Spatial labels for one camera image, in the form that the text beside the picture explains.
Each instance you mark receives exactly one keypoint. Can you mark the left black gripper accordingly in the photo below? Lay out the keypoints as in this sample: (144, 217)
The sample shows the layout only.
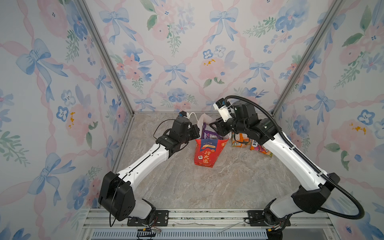
(195, 133)

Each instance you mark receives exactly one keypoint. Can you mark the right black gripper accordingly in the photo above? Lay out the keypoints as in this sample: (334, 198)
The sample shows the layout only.
(220, 126)

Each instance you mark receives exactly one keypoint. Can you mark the purple berries candy pack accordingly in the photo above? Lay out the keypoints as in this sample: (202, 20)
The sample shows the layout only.
(207, 134)

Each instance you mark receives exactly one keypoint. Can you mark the red paper bag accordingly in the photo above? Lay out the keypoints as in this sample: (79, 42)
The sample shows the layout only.
(207, 151)

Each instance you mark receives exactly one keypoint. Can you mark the pink fruit candy pack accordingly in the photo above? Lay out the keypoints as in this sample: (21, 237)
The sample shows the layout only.
(259, 148)

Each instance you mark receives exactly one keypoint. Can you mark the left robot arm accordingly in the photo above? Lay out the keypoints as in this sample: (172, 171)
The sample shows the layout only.
(117, 191)

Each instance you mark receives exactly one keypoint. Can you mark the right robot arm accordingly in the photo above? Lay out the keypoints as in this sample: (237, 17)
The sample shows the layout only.
(313, 190)

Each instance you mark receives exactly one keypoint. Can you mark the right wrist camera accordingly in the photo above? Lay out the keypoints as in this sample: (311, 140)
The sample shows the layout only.
(223, 109)

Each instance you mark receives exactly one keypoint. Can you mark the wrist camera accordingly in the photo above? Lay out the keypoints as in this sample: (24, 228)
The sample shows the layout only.
(223, 109)
(184, 114)

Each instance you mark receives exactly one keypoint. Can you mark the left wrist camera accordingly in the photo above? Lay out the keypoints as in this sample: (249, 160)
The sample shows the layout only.
(184, 114)

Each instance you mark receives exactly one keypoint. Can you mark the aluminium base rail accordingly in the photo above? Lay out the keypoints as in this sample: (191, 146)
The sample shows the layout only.
(207, 224)

